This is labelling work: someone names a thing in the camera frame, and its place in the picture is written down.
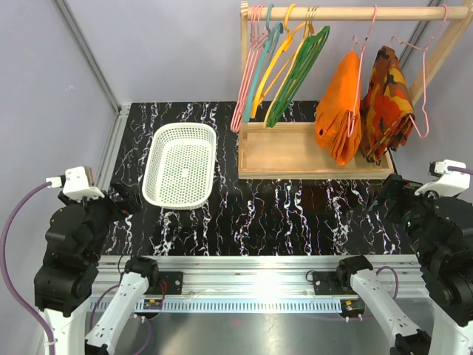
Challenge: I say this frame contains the pink hangers bundle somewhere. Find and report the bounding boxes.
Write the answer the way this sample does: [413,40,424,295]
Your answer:
[231,5,268,133]

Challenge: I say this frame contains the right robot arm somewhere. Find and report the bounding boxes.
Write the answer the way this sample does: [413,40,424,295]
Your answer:
[335,174,472,354]

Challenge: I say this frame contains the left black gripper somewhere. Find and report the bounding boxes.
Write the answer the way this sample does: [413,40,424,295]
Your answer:
[61,177,142,261]

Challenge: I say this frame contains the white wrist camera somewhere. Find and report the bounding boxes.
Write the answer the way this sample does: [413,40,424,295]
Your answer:
[415,159,472,197]
[45,166,105,202]

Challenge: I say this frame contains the teal plastic hanger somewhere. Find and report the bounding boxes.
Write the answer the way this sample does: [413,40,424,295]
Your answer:
[242,4,284,123]

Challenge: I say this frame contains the camouflage orange trousers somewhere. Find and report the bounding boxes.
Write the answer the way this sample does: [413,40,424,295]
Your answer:
[360,46,415,165]

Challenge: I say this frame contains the yellow plastic hanger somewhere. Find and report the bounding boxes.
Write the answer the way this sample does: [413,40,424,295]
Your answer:
[245,3,304,121]

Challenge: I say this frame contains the wooden clothes rack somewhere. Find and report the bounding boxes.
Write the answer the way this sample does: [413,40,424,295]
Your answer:
[238,1,472,180]

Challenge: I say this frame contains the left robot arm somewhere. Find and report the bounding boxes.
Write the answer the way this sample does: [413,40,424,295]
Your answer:
[34,181,160,354]

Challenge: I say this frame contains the aluminium frame rail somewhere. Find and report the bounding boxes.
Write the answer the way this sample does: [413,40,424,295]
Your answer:
[84,255,428,313]

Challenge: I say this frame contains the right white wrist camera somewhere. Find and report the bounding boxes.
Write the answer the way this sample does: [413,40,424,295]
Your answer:
[415,159,472,197]

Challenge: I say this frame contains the green plastic hanger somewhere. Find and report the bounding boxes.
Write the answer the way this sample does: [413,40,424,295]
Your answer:
[264,25,330,128]

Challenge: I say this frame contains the white perforated plastic basket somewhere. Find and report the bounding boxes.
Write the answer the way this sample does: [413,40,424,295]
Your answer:
[142,122,217,210]

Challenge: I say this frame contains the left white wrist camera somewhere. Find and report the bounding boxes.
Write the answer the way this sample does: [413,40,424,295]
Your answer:
[45,166,105,202]

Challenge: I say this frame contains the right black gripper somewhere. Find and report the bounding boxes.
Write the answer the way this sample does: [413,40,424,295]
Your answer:
[366,172,451,265]

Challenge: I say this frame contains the black marble pattern mat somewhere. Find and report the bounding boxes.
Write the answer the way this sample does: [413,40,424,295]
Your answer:
[103,101,412,256]

